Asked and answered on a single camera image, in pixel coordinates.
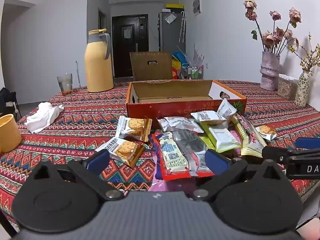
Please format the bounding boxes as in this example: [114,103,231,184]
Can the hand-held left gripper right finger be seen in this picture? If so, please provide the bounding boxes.
[189,149,285,201]

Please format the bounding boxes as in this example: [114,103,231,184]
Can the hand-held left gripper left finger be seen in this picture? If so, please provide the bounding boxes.
[31,149,127,201]

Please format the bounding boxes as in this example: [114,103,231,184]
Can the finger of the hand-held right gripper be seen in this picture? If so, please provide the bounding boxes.
[295,137,320,151]
[262,146,320,166]

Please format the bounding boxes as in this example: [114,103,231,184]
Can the gold cookie snack packet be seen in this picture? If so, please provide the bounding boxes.
[255,125,278,141]
[115,116,153,143]
[96,137,146,168]

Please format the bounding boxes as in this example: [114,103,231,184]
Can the dark barcode snack packet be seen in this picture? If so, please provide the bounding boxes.
[231,114,268,158]

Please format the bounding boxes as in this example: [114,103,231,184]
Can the red snack packet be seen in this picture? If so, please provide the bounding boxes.
[152,132,215,181]

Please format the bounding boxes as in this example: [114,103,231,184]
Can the pink snack packet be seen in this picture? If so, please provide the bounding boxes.
[149,177,193,192]

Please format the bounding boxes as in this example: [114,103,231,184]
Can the orange cardboard box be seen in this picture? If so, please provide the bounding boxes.
[126,79,247,128]

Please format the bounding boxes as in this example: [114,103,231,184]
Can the green white snack packet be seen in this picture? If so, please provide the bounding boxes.
[199,121,242,153]

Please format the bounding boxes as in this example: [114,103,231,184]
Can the silver printed snack packet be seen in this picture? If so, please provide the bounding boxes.
[172,129,208,176]

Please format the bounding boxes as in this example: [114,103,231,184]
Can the red patterned tablecloth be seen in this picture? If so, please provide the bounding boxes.
[0,79,320,230]

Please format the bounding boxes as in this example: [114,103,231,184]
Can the speckled small vase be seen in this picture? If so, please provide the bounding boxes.
[294,70,311,108]

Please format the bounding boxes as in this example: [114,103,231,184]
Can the blue snack packet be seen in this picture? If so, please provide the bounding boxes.
[152,135,164,180]

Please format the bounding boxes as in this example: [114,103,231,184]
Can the clear container with tissues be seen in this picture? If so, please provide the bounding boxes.
[277,73,299,100]

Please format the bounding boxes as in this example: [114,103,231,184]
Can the pink ceramic vase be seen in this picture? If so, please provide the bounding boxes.
[260,51,281,91]

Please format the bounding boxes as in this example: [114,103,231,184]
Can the yellow flower branch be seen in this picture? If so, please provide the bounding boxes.
[288,32,320,73]

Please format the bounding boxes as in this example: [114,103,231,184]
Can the glass cup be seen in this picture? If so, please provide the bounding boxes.
[57,73,73,93]

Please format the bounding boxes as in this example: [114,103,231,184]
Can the yellow cup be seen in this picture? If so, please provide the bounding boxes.
[0,114,22,153]

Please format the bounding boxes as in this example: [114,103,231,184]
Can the yellow thermos jug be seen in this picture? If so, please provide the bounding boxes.
[84,29,114,93]

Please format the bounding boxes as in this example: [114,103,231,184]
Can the brown chair back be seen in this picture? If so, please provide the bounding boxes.
[130,51,173,81]

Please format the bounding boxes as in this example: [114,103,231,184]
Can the pink feather decoration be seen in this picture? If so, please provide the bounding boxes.
[193,43,206,67]

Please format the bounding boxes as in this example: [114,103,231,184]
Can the dark door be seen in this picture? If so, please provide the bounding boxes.
[112,16,149,78]

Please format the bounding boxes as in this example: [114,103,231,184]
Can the dried pink roses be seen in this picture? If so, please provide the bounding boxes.
[243,0,302,54]

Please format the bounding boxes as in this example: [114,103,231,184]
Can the blue plastic item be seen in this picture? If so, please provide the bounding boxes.
[172,52,188,64]

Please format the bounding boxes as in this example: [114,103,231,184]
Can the grey refrigerator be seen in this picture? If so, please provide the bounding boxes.
[158,9,186,53]

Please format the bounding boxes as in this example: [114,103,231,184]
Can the white folded umbrella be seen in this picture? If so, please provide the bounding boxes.
[178,11,187,43]

